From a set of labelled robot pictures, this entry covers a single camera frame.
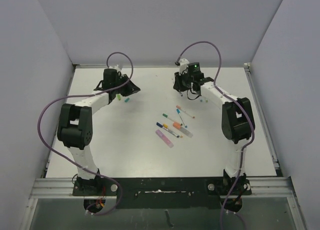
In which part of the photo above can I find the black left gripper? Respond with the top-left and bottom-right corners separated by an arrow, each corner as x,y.
112,74 -> 140,97

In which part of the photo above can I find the peach marker pen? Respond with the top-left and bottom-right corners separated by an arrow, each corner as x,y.
176,105 -> 195,119

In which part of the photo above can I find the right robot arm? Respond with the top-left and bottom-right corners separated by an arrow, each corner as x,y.
173,59 -> 255,195

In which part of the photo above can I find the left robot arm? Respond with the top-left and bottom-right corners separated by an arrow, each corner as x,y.
57,65 -> 141,196

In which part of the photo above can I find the sky blue marker pen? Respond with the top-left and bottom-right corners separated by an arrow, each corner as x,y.
176,108 -> 188,128

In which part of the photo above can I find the orange cap highlighter pen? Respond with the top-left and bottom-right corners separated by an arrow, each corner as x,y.
172,122 -> 193,138

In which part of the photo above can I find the navy blue marker pen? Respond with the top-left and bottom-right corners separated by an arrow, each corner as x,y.
156,122 -> 180,138

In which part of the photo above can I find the yellow marker pen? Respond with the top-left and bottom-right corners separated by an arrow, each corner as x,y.
163,124 -> 183,138

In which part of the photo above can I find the pink highlighter pen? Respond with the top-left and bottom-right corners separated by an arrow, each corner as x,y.
155,130 -> 174,148

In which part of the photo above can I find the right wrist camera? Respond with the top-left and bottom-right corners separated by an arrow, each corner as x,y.
175,58 -> 190,75

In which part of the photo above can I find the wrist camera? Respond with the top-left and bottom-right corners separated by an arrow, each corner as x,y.
175,58 -> 190,75
109,64 -> 123,72

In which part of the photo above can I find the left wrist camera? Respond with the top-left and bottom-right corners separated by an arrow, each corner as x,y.
109,64 -> 123,72

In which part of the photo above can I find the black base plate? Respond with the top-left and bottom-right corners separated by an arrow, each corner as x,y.
72,177 -> 252,213

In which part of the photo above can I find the aluminium frame rail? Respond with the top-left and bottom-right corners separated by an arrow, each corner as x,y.
29,176 -> 295,200

